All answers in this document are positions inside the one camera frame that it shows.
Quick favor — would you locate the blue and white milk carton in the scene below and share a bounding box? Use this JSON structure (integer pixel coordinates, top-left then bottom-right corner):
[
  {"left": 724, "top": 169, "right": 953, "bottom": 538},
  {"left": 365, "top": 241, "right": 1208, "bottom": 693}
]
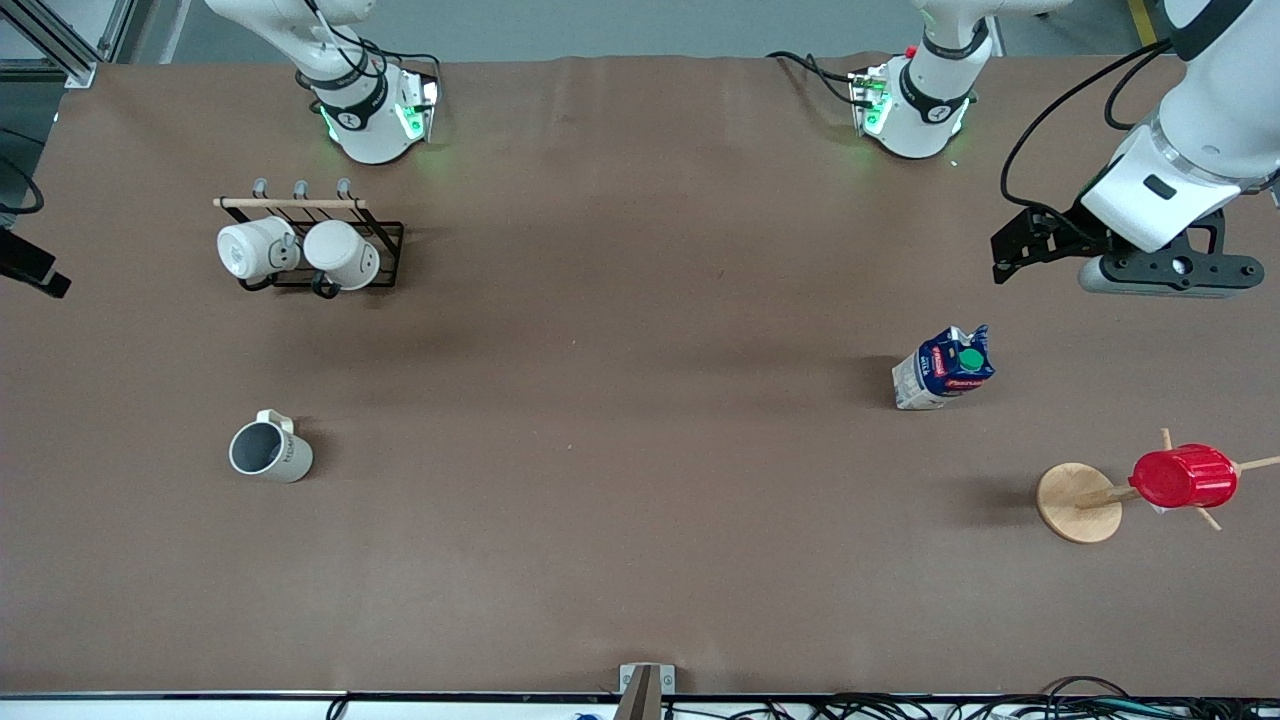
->
[{"left": 891, "top": 323, "right": 998, "bottom": 412}]

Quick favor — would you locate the grey ceramic mug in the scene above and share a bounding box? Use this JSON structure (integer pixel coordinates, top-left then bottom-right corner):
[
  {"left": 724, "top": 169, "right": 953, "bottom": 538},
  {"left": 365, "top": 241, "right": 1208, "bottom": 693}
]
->
[{"left": 228, "top": 408, "right": 315, "bottom": 485}]

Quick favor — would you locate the red plastic cup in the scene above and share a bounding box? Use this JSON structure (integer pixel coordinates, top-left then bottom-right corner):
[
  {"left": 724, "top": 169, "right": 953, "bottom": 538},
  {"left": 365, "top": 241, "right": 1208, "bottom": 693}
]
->
[{"left": 1129, "top": 444, "right": 1240, "bottom": 510}]

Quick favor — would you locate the white mug with printed base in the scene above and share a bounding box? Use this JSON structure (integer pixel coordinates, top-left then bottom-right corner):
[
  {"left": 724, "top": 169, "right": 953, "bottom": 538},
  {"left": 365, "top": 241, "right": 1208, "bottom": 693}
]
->
[{"left": 217, "top": 216, "right": 301, "bottom": 285}]

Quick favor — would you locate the wooden mug tree stand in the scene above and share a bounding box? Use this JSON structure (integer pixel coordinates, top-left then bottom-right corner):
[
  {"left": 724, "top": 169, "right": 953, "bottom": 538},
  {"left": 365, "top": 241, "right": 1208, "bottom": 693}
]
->
[{"left": 1035, "top": 428, "right": 1280, "bottom": 546}]

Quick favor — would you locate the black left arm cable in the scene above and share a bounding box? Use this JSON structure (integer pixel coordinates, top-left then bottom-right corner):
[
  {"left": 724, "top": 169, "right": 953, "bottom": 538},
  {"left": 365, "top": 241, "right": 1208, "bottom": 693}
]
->
[{"left": 999, "top": 38, "right": 1197, "bottom": 227}]

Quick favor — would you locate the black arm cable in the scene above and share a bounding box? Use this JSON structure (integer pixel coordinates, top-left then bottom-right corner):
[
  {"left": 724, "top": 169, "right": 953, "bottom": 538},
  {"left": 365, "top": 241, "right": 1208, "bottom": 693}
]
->
[
  {"left": 999, "top": 38, "right": 1197, "bottom": 227},
  {"left": 296, "top": 0, "right": 443, "bottom": 101}
]

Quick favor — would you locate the aluminium frame profile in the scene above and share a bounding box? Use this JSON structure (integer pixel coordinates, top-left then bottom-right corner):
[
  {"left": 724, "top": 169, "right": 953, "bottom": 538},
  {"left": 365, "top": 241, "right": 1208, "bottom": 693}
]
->
[{"left": 0, "top": 0, "right": 138, "bottom": 90}]

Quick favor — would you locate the black wire mug rack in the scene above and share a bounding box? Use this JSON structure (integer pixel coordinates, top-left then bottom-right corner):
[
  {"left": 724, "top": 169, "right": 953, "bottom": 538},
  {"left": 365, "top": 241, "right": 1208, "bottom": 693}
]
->
[{"left": 212, "top": 177, "right": 406, "bottom": 300}]

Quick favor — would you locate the black base power cable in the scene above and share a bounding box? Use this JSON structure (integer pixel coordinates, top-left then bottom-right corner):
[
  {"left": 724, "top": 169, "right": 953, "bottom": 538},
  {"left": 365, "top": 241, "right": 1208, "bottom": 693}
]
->
[{"left": 766, "top": 50, "right": 863, "bottom": 107}]

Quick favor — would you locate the white mug with black handle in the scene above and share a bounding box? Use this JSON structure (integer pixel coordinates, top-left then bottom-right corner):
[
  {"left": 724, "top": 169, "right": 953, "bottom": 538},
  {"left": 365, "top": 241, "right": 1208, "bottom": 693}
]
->
[{"left": 303, "top": 220, "right": 382, "bottom": 299}]

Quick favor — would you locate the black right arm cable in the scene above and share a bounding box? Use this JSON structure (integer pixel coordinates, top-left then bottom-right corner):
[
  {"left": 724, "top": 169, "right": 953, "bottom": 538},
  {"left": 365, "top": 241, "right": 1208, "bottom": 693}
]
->
[{"left": 296, "top": 0, "right": 443, "bottom": 101}]

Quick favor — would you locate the black cable bundle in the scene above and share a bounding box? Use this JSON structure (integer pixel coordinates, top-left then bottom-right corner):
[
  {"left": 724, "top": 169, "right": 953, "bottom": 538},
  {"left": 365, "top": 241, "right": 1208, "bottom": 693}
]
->
[{"left": 800, "top": 676, "right": 1280, "bottom": 720}]

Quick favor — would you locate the white table edge rail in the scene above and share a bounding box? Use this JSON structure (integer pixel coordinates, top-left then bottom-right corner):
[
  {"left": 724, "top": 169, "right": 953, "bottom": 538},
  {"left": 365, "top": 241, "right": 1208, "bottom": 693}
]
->
[{"left": 0, "top": 692, "right": 623, "bottom": 720}]

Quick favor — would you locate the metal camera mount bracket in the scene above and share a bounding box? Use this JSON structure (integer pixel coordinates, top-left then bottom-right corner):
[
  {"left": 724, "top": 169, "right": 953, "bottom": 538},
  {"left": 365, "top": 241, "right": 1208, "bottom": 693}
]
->
[{"left": 618, "top": 663, "right": 677, "bottom": 720}]

